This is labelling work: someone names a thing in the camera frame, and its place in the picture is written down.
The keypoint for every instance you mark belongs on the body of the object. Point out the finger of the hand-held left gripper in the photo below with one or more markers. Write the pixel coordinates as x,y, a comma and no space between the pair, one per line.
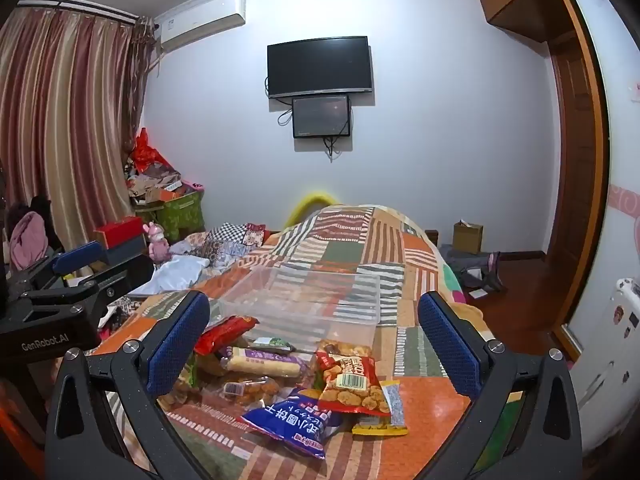
125,276
80,256

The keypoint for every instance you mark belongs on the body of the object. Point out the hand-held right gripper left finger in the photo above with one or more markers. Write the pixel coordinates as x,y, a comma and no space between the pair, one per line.
175,347

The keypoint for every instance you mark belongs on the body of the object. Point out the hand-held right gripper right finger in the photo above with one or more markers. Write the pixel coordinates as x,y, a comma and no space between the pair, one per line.
445,347

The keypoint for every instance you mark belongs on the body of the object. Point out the purple and yellow biscuit packet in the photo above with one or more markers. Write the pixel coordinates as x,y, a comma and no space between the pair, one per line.
260,362

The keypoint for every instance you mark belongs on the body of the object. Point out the clear packet of brown snacks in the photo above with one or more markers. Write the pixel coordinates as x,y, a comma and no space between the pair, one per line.
250,391

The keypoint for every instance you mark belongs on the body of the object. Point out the yellow snack packet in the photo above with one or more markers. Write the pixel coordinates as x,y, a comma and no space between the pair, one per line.
387,426

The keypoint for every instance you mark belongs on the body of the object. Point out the green pea snack packet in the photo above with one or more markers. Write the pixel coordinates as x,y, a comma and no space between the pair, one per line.
272,344

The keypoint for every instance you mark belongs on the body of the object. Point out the red fried snack packet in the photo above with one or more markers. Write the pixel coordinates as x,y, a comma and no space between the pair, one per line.
350,385

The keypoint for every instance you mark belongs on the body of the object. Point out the clear plastic storage container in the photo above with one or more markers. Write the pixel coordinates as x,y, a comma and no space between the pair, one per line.
320,305

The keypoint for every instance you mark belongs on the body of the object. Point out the blue snack packet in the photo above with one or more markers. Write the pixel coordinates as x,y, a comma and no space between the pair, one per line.
290,422

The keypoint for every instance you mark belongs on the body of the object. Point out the black box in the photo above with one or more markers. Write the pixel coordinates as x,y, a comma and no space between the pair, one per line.
130,250

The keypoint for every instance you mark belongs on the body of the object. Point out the red box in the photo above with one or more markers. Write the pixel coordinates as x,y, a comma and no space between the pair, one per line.
120,230

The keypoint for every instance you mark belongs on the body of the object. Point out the pink toy figure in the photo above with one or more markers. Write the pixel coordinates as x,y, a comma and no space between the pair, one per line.
157,242

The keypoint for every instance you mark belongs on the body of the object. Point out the pink knitted hat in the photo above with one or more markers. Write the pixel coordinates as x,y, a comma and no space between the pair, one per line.
27,240

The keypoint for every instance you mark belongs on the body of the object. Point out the green storage box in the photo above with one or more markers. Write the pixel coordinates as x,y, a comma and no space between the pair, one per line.
180,215

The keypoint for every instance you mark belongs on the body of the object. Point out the dark clothes on floor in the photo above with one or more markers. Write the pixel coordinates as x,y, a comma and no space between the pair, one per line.
465,265

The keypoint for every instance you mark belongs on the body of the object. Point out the pile of papers and cloths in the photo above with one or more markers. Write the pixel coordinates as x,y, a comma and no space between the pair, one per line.
155,180

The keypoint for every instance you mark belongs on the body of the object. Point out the checkered patchwork quilt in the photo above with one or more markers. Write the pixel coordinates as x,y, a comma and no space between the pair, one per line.
225,245

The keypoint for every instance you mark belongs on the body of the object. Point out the cardboard box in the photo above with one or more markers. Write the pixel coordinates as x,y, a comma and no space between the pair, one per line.
467,237

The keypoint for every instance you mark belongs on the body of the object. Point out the red plastic bag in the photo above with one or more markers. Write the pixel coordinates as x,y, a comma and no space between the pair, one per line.
145,152

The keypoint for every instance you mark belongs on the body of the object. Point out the striped patchwork blanket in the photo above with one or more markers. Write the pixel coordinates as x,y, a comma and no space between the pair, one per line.
350,240

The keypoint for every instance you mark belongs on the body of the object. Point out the striped curtain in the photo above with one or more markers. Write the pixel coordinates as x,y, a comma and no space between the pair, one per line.
60,110

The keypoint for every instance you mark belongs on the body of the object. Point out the white appliance with stickers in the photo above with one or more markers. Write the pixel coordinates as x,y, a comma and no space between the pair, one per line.
615,360

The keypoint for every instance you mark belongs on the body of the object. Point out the yellow foam tube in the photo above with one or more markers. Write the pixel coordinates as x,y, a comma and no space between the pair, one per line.
312,199

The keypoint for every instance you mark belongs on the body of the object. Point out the wooden door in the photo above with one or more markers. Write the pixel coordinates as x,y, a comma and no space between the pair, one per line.
575,160

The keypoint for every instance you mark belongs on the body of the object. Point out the white air conditioner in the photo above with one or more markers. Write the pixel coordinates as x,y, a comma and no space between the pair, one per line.
200,22

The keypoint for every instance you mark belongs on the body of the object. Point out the curtain rail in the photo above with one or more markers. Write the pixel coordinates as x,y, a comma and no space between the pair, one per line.
80,9

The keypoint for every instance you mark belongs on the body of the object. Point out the small black wall monitor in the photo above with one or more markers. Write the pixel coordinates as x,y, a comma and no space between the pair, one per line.
320,115

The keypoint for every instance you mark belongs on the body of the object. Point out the large black wall television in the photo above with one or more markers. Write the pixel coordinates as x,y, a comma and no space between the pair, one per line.
320,65

